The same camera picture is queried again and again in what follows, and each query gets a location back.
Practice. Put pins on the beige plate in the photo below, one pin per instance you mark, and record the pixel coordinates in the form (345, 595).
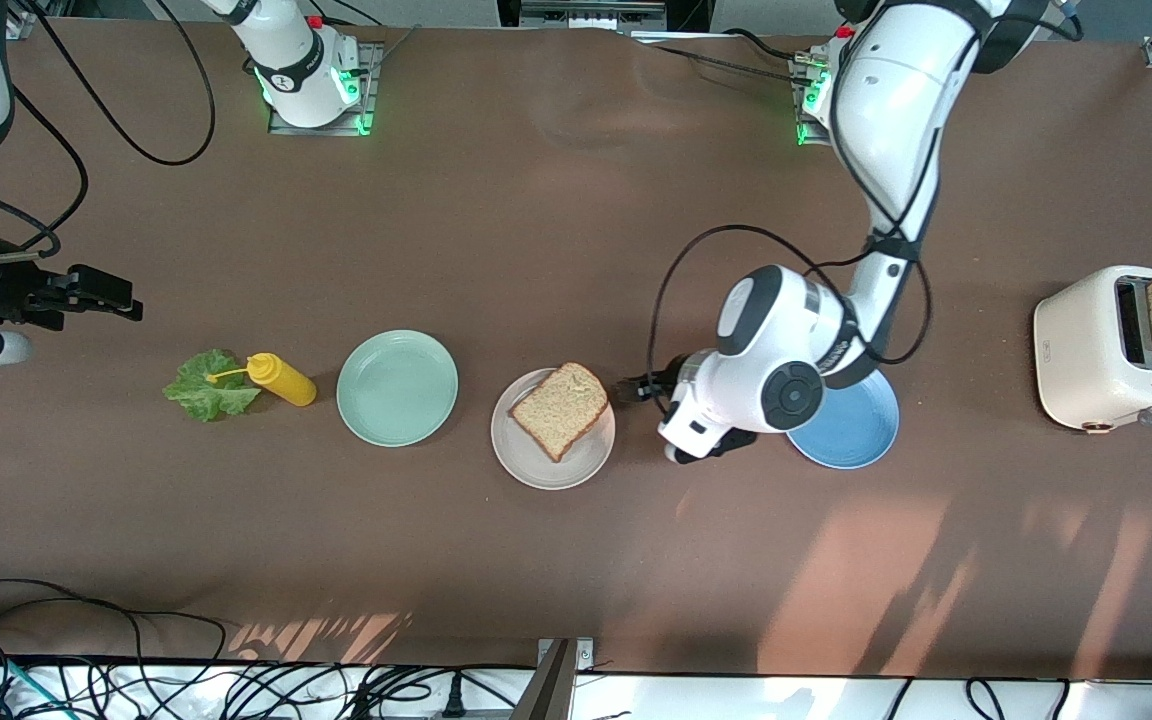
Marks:
(521, 450)

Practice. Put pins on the mint green plate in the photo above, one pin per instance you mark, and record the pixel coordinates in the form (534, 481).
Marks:
(396, 390)

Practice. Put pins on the blue plate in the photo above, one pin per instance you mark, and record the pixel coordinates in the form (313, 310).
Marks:
(856, 440)

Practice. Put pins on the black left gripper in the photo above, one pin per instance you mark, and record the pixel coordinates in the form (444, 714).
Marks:
(664, 382)

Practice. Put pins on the yellow mustard squeeze bottle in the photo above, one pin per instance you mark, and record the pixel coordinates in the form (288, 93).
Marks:
(286, 382)

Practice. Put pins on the black metal equipment frame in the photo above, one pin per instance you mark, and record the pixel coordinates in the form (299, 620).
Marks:
(586, 15)

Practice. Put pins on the metal table bracket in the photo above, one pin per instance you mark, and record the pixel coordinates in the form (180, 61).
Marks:
(556, 690)

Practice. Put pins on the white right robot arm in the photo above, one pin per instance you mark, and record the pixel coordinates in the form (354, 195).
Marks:
(296, 80)

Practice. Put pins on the black power plug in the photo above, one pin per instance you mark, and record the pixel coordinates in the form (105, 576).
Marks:
(453, 695)

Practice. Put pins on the green lettuce leaf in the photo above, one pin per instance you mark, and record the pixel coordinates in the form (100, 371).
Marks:
(201, 398)

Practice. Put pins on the white toaster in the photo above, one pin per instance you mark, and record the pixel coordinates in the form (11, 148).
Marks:
(1086, 385)

